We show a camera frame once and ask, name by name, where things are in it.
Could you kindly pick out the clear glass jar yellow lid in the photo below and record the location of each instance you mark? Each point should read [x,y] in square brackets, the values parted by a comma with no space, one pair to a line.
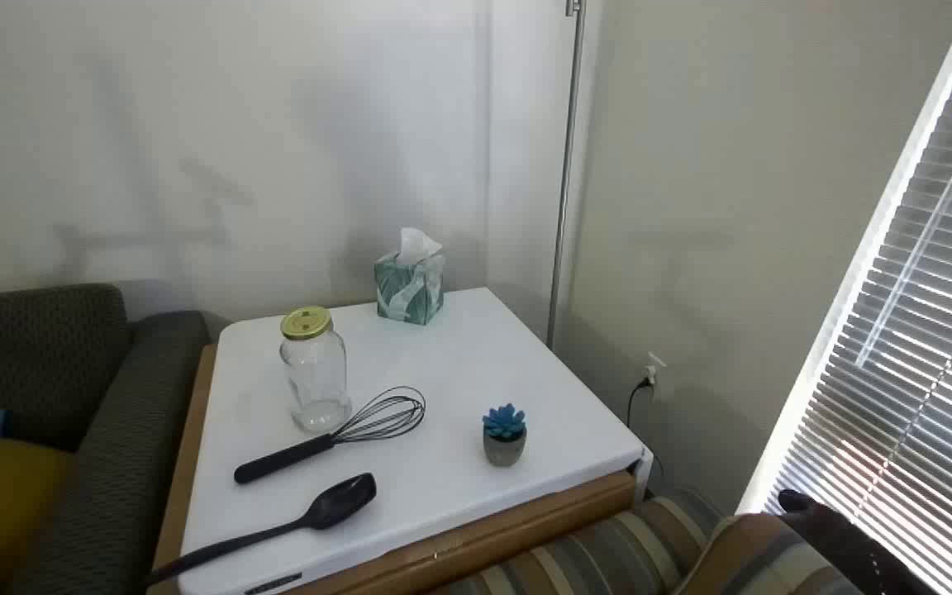
[316,362]

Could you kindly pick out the teal patterned tissue box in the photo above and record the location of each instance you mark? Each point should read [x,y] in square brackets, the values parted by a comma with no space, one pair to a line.
[408,278]

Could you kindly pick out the small blue succulent pot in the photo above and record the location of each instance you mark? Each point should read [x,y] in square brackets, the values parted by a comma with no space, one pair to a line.
[504,435]

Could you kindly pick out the black plastic spoon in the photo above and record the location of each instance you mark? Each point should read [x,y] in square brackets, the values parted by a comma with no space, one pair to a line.
[327,511]

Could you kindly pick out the striped sofa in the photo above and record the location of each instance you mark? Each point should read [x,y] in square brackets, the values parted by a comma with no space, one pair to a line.
[114,392]

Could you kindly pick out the white window blinds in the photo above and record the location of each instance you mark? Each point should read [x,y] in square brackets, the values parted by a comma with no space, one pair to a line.
[868,424]

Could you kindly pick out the black wire whisk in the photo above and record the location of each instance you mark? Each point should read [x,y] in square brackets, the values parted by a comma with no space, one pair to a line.
[380,418]

